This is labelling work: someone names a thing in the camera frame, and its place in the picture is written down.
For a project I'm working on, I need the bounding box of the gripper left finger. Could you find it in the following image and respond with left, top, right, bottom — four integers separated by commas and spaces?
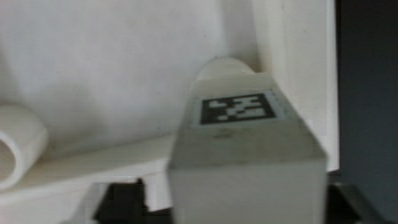
94, 179, 174, 224

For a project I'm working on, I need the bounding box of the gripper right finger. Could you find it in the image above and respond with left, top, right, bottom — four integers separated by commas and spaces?
323, 182, 398, 224

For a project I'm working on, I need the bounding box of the white leg with tag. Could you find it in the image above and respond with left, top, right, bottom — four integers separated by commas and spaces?
167, 58, 327, 224

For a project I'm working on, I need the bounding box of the white square table top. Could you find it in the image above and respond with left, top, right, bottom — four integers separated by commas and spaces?
0, 0, 341, 224

